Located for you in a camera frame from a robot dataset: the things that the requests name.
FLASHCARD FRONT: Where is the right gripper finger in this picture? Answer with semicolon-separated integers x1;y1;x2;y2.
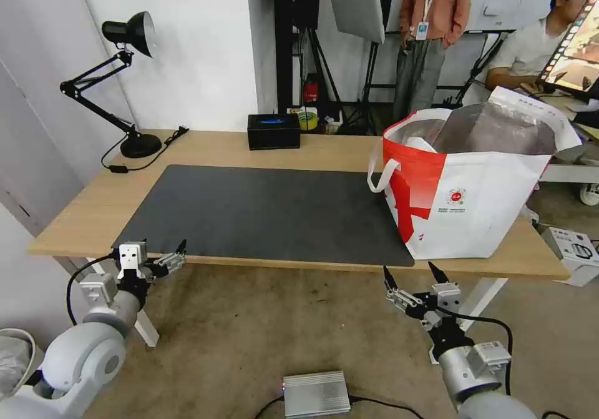
428;261;452;288
382;265;425;309

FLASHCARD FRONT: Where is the white and red takeout bag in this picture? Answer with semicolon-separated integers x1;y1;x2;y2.
366;86;583;261

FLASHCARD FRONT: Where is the white paper trash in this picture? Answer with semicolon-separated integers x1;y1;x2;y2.
406;135;439;154

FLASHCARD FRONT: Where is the black desk mat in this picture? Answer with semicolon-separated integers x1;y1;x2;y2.
112;164;416;268

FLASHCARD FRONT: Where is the silver power supply box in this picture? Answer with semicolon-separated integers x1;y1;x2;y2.
281;370;353;418

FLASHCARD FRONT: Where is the white printed cardboard box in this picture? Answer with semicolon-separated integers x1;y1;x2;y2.
538;225;599;288

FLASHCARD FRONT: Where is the white waste bin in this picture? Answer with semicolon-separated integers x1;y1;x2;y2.
0;328;38;395

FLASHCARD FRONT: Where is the wooden table with white legs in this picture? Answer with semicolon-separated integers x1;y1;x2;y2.
26;128;572;348

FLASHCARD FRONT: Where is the black rectangular box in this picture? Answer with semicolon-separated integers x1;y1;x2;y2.
247;113;301;152

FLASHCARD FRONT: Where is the black desk lamp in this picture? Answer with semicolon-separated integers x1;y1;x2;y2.
59;11;163;159

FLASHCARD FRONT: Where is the red fire extinguisher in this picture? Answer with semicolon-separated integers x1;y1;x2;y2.
303;74;321;107

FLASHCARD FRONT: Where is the black light stand tripod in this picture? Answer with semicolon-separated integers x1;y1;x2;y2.
299;24;376;135

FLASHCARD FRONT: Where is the seated person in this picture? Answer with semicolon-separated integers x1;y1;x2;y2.
484;0;599;97

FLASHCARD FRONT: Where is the black metal rack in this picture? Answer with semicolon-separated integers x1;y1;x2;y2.
273;0;324;112

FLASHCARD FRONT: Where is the standing person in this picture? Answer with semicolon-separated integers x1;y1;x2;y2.
392;0;472;123

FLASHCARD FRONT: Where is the laptop with lit screen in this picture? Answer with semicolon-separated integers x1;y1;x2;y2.
535;0;599;97

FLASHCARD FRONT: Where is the grey reflector panel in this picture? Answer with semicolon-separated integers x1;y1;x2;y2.
323;0;386;45

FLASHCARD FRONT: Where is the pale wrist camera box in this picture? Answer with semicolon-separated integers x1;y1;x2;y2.
118;242;149;275
431;282;462;318

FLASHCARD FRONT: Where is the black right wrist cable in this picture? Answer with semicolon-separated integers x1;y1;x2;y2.
455;313;515;395

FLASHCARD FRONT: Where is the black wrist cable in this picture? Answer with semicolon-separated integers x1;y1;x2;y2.
66;248;120;326
455;313;515;395

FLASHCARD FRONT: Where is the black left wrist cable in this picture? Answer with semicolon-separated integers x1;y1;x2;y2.
66;248;120;326

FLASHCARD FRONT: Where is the black lamp power cable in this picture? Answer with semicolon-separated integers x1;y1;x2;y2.
101;126;190;175

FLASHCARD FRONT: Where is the black power supply cable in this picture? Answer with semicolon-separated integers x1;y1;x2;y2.
254;392;434;419

